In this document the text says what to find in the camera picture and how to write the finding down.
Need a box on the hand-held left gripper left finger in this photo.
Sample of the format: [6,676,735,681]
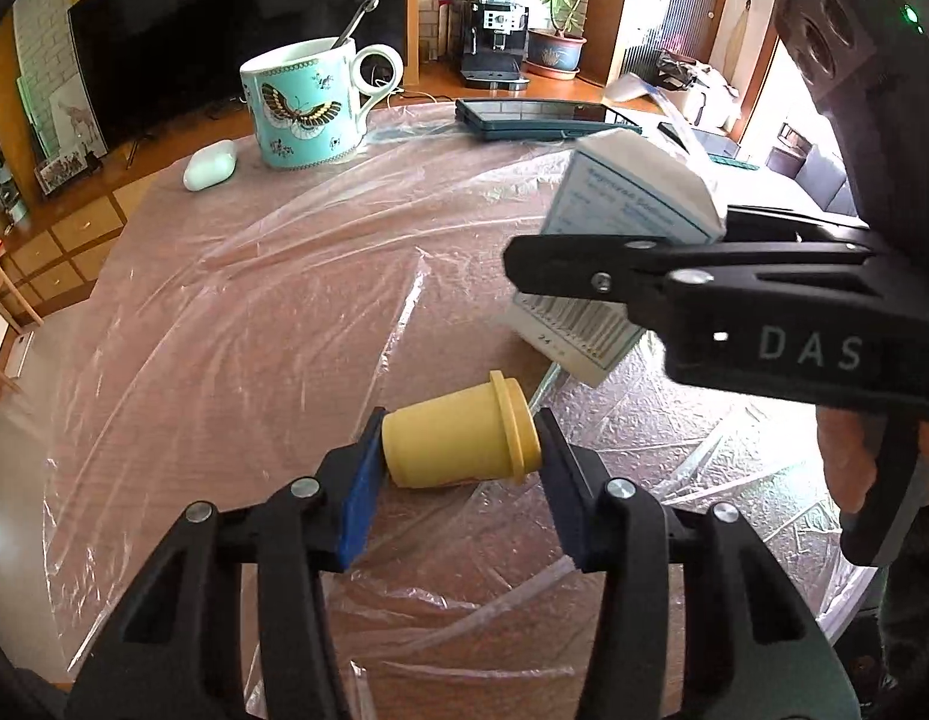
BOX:
[63,406,388,720]

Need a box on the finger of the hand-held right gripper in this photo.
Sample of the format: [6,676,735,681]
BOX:
[726,205,875,242]
[504,234,887,310]

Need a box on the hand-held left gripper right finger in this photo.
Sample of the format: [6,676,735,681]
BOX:
[534,409,863,720]

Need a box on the white printed paper packet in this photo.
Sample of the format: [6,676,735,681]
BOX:
[508,127,730,386]

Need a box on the yellow plastic cup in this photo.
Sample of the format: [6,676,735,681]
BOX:
[380,370,544,489]

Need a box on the person's right hand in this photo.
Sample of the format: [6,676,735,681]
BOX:
[816,406,872,515]

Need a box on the grey sofa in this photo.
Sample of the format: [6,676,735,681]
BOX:
[765,120,865,220]

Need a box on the clear plastic bag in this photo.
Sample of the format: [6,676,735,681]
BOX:
[603,71,677,104]

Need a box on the round green-rimmed table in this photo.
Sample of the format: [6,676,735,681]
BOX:
[40,94,886,720]

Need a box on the green-edged round table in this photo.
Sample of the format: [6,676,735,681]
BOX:
[43,94,878,720]

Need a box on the potted green plant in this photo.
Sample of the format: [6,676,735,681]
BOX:
[525,0,608,81]

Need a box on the black coffee machine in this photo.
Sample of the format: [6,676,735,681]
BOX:
[455,0,533,92]

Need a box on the turquoise butterfly mug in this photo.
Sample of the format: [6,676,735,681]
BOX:
[239,37,404,172]

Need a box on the metal spoon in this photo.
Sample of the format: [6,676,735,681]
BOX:
[332,0,380,47]

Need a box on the white earbuds case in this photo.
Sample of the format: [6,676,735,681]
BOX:
[182,139,239,191]

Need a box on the wooden drawer cabinet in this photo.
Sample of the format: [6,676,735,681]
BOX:
[0,157,160,320]

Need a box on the wooden chair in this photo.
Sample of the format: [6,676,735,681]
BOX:
[0,268,46,413]

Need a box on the black flat television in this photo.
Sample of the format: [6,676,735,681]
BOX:
[67,0,410,160]

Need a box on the giraffe picture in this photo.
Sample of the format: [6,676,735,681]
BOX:
[48,81,110,160]

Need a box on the small photo frame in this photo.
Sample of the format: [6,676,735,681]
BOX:
[34,153,106,197]

